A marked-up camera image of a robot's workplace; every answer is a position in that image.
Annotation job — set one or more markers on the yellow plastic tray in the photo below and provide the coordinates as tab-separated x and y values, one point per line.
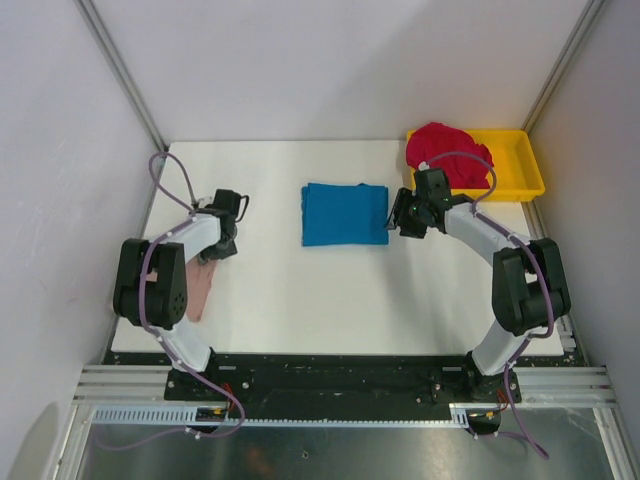
518	175

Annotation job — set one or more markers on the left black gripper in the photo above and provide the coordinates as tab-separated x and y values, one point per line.
224	252

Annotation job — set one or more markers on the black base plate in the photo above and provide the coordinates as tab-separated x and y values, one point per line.
325	389

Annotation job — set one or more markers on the pink t shirt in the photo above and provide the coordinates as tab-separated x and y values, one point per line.
199	279

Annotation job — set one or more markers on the blue t shirt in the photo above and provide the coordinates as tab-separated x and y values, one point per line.
344	215

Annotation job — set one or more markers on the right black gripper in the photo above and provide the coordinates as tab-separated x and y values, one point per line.
399	215

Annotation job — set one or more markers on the white cable duct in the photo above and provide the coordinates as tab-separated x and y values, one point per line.
191	416

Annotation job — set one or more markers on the right aluminium frame post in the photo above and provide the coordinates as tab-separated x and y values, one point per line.
569	53

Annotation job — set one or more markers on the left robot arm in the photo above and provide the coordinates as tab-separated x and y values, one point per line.
151	288

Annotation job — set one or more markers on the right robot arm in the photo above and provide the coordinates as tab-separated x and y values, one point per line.
529	291

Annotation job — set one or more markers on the red t shirt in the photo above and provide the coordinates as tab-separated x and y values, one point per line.
465	162

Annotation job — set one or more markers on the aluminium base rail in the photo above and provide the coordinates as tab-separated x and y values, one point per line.
572	387

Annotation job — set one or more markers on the aluminium frame post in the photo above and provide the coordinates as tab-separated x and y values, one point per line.
569	53
117	65

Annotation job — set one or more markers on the left aluminium frame post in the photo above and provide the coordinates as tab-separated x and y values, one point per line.
117	65

